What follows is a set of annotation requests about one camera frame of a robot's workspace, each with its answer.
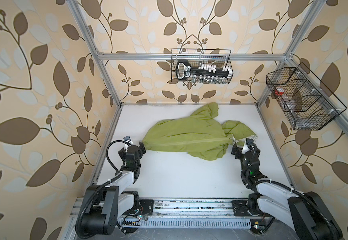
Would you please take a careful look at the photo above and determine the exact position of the green zip-up hooded jacket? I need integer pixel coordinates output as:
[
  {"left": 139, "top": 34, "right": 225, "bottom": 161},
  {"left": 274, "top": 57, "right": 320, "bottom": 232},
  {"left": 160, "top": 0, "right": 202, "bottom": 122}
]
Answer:
[{"left": 142, "top": 103, "right": 258, "bottom": 161}]

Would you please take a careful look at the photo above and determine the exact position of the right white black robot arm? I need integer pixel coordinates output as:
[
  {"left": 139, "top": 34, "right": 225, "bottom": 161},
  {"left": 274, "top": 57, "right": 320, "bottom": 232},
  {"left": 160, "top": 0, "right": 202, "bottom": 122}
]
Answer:
[{"left": 231, "top": 138, "right": 343, "bottom": 240}]

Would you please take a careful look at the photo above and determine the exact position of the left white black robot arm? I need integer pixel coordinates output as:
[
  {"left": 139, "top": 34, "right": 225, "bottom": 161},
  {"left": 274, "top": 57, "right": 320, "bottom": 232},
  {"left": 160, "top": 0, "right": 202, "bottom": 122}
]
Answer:
[{"left": 75, "top": 140, "right": 146, "bottom": 239}]

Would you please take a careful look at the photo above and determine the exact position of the red-capped item in basket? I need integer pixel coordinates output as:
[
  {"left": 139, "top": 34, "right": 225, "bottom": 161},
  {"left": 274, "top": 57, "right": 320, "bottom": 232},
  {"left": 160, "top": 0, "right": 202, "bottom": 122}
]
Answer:
[{"left": 274, "top": 87, "right": 285, "bottom": 97}]

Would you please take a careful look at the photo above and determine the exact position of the black tool set in basket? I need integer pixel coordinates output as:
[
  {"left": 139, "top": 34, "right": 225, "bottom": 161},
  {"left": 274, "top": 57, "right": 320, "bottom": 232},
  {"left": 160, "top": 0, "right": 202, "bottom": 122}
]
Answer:
[{"left": 174, "top": 60, "right": 234, "bottom": 84}]

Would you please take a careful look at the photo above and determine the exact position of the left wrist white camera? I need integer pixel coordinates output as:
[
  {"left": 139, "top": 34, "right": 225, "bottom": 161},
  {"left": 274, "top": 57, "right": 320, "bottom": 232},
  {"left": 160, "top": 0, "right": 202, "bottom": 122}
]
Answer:
[{"left": 123, "top": 136, "right": 133, "bottom": 144}]

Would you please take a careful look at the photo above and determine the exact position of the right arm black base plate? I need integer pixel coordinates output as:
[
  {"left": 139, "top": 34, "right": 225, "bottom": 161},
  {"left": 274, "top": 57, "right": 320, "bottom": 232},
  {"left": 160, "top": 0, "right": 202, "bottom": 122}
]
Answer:
[{"left": 231, "top": 199, "right": 264, "bottom": 217}]

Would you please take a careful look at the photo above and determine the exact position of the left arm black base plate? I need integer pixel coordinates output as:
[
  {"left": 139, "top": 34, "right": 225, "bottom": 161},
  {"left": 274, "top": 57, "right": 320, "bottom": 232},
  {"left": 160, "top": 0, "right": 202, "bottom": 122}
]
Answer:
[{"left": 131, "top": 199, "right": 154, "bottom": 217}]

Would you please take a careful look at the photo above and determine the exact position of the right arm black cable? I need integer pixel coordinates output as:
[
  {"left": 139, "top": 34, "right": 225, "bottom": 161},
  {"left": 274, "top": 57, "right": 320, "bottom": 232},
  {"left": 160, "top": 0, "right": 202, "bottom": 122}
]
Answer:
[{"left": 249, "top": 215, "right": 275, "bottom": 235}]

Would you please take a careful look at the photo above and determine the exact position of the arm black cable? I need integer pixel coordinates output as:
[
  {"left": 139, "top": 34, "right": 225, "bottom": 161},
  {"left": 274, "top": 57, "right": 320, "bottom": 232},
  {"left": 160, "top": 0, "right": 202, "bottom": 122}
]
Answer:
[
  {"left": 249, "top": 215, "right": 275, "bottom": 235},
  {"left": 115, "top": 214, "right": 142, "bottom": 235}
]

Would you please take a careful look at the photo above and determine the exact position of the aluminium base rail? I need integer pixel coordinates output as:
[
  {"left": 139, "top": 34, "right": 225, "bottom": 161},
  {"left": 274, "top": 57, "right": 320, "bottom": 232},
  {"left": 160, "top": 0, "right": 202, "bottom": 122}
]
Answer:
[{"left": 68, "top": 197, "right": 283, "bottom": 220}]

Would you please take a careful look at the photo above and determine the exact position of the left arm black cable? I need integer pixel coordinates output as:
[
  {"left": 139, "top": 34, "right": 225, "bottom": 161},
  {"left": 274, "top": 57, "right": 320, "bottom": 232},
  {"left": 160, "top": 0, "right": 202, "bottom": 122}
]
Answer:
[{"left": 115, "top": 214, "right": 142, "bottom": 235}]

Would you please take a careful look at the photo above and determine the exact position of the black wire basket right wall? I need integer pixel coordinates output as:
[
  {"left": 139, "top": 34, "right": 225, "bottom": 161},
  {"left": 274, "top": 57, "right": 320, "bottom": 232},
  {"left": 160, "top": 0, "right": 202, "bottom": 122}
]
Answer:
[{"left": 266, "top": 63, "right": 347, "bottom": 131}]

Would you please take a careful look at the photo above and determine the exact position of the black wire basket wall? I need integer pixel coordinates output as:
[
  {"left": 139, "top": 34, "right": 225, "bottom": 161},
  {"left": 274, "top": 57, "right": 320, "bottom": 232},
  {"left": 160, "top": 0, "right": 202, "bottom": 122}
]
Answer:
[
  {"left": 171, "top": 48, "right": 234, "bottom": 85},
  {"left": 266, "top": 63, "right": 347, "bottom": 131}
]

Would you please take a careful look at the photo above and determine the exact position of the aluminium frame back crossbar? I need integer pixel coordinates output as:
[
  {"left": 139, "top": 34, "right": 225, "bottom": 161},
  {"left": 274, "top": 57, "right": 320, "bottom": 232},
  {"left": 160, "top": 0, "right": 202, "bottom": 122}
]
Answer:
[{"left": 98, "top": 53, "right": 287, "bottom": 61}]

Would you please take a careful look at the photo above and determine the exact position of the black wire basket back wall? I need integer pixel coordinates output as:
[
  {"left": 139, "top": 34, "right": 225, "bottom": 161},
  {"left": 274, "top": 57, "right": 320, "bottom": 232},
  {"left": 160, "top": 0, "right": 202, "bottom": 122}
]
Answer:
[{"left": 171, "top": 48, "right": 234, "bottom": 85}]

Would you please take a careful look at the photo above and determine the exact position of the aluminium frame left post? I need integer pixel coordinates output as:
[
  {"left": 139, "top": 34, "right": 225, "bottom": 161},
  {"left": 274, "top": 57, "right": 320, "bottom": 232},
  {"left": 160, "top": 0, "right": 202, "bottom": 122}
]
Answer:
[{"left": 67, "top": 0, "right": 122, "bottom": 108}]

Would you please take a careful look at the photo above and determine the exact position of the aluminium frame post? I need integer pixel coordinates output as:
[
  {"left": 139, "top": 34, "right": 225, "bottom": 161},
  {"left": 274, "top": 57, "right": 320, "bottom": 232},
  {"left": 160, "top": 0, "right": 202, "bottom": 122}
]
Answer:
[
  {"left": 256, "top": 0, "right": 326, "bottom": 109},
  {"left": 67, "top": 0, "right": 122, "bottom": 108}
]

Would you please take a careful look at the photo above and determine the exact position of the aluminium frame right post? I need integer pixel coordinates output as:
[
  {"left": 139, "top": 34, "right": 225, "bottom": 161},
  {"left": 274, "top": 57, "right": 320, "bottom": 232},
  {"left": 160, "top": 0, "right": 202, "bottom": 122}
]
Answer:
[{"left": 256, "top": 0, "right": 326, "bottom": 109}]

